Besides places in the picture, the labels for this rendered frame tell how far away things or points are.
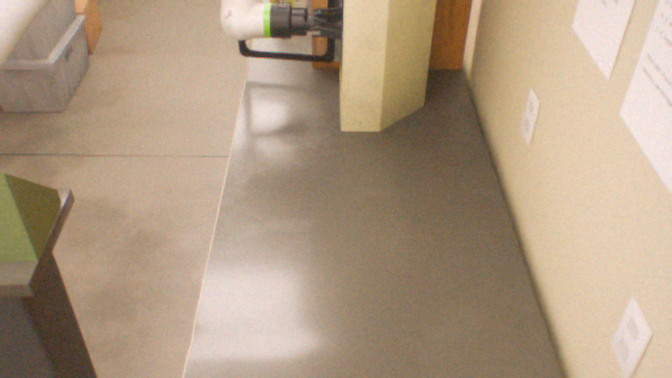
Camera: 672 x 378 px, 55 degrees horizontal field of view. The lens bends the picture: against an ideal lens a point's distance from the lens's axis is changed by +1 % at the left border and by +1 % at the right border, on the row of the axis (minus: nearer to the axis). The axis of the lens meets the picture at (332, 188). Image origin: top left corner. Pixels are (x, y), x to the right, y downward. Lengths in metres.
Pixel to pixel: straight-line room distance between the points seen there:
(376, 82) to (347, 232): 0.46
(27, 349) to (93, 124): 2.15
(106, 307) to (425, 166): 1.49
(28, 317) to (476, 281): 1.03
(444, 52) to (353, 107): 0.48
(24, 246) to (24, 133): 2.32
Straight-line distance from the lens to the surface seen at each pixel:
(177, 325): 2.58
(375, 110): 1.79
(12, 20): 1.47
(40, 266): 1.57
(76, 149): 3.60
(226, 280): 1.40
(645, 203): 1.06
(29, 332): 1.74
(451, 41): 2.14
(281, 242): 1.47
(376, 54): 1.71
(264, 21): 1.79
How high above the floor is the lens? 1.96
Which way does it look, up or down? 39 degrees down
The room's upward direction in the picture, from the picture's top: 1 degrees clockwise
